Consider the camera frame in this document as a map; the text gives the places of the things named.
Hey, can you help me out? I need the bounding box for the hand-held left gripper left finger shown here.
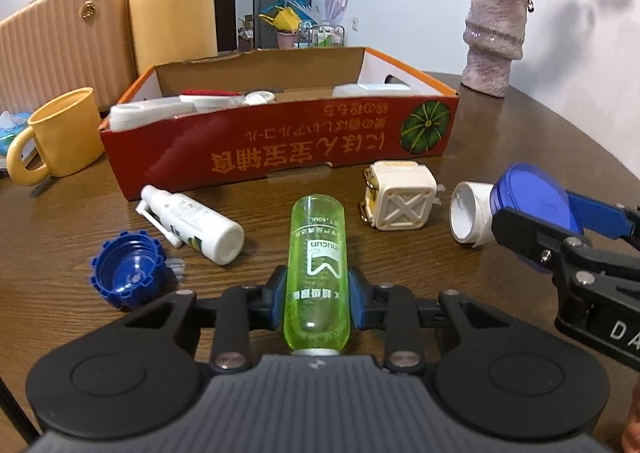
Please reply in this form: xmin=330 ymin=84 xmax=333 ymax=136
xmin=122 ymin=267 xmax=288 ymax=373

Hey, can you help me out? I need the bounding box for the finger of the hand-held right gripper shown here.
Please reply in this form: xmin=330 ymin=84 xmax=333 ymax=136
xmin=491 ymin=207 xmax=640 ymax=306
xmin=567 ymin=190 xmax=640 ymax=251

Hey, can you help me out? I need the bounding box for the yellow thermos jug grey handle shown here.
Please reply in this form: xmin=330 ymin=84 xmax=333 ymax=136
xmin=129 ymin=0 xmax=235 ymax=76

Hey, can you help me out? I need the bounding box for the blue folded fabric item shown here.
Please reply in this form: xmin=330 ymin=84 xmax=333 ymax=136
xmin=267 ymin=0 xmax=313 ymax=16

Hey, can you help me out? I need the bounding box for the green transparent bottle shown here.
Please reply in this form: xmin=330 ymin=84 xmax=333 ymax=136
xmin=283 ymin=194 xmax=353 ymax=358

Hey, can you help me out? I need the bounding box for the white spray bottle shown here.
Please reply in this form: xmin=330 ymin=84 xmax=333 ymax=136
xmin=136 ymin=184 xmax=245 ymax=265

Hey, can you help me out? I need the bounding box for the cream cube-shaped case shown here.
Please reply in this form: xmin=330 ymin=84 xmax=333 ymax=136
xmin=359 ymin=160 xmax=443 ymax=232

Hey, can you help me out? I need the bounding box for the yellow watering can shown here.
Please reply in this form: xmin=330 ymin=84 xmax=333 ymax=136
xmin=258 ymin=7 xmax=301 ymax=32

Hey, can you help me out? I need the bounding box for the pink ribbed suitcase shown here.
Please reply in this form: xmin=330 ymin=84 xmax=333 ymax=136
xmin=0 ymin=0 xmax=138 ymax=111

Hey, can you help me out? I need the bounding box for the pink textured vase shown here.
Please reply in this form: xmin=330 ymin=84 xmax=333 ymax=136
xmin=461 ymin=0 xmax=530 ymax=98

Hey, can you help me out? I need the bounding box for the flat white plastic box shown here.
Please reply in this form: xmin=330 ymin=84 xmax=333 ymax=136
xmin=332 ymin=82 xmax=416 ymax=98

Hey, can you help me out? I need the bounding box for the red printed cardboard box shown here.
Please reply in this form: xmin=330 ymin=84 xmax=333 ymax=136
xmin=99 ymin=47 xmax=461 ymax=202

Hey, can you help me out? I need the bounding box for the purple feather wall decoration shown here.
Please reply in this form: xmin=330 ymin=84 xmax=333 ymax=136
xmin=322 ymin=0 xmax=348 ymax=26

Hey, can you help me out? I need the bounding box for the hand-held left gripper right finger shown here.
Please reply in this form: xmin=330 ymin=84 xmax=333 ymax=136
xmin=347 ymin=265 xmax=521 ymax=375

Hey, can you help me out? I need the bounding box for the blue ridged bottle cap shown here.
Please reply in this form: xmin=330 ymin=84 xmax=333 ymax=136
xmin=90 ymin=230 xmax=173 ymax=309

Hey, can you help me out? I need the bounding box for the blue tissue pack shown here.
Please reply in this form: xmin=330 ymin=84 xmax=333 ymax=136
xmin=0 ymin=110 xmax=36 ymax=174

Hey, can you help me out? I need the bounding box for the red and white lint brush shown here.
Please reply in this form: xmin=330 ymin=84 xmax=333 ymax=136
xmin=109 ymin=89 xmax=251 ymax=131

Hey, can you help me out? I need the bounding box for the metal storage cart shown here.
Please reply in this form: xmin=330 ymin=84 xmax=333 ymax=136
xmin=298 ymin=23 xmax=346 ymax=50

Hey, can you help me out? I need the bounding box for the yellow ceramic mug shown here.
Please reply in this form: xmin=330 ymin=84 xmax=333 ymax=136
xmin=6 ymin=88 xmax=106 ymax=185

